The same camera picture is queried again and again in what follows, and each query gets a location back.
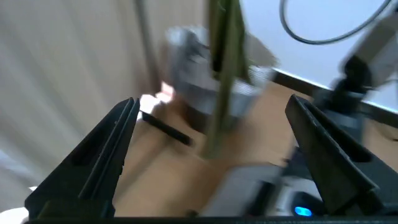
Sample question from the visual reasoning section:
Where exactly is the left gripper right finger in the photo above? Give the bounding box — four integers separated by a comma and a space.
285, 94, 398, 217

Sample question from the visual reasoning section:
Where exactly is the green long-sleeved shirt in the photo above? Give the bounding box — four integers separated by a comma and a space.
201, 0, 251, 160

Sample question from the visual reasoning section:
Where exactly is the white laundry basket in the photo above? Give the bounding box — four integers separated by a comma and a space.
166, 26, 279, 133

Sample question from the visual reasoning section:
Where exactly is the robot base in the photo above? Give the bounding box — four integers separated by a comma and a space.
198, 146, 330, 218

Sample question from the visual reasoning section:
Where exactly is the black cable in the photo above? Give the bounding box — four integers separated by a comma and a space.
279, 0, 393, 45

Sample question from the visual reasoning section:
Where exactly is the beige curtain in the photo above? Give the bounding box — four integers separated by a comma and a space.
0, 0, 208, 200

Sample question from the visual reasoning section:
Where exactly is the black clothes rack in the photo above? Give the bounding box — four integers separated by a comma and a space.
134, 0, 193, 146

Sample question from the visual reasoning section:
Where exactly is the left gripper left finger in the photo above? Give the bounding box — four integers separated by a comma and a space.
24, 98, 141, 218

